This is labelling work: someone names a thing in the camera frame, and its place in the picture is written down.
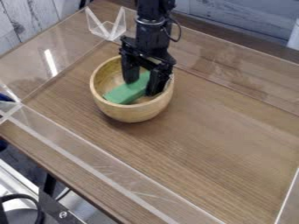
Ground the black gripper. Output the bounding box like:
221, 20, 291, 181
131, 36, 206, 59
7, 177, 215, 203
118, 18, 178, 97

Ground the green rectangular block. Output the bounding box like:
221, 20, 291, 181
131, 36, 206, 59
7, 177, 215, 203
103, 71, 150, 105

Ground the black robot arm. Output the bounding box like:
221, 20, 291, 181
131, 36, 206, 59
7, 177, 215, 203
119, 0, 177, 96

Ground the brown wooden bowl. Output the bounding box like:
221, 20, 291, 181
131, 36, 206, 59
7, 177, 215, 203
90, 56, 174, 123

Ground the black table leg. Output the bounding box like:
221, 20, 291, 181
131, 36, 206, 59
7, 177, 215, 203
43, 174, 58, 197

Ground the clear acrylic corner bracket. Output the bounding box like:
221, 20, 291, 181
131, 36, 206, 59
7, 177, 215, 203
86, 7, 127, 41

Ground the clear acrylic tray wall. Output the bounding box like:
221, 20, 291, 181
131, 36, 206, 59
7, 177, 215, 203
0, 95, 227, 224

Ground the black metal table bracket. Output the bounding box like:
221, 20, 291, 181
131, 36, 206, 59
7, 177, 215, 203
39, 190, 87, 224

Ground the black cable loop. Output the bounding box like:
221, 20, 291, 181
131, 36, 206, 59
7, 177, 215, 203
0, 193, 45, 224

